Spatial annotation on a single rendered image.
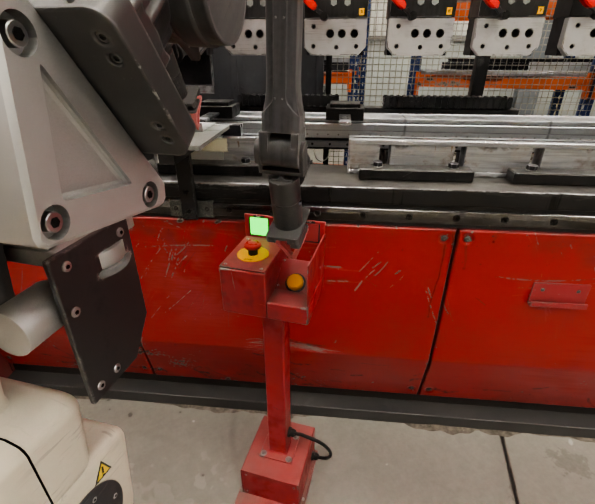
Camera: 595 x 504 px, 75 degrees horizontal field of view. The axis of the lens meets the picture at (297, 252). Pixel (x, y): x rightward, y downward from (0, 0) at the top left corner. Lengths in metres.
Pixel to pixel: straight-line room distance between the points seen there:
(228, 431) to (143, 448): 0.28
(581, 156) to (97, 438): 1.23
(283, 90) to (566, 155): 0.86
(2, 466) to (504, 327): 1.20
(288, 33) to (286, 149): 0.16
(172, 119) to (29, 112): 0.06
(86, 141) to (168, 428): 1.41
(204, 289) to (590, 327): 1.14
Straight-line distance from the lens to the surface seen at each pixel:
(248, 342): 1.33
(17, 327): 0.38
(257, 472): 1.28
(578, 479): 1.66
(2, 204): 0.21
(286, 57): 0.63
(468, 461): 1.55
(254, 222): 0.95
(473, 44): 1.12
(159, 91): 0.21
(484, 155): 1.20
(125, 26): 0.19
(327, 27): 1.08
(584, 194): 1.20
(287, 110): 0.64
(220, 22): 0.30
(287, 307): 0.84
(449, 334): 1.30
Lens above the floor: 1.20
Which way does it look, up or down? 28 degrees down
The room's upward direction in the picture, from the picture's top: straight up
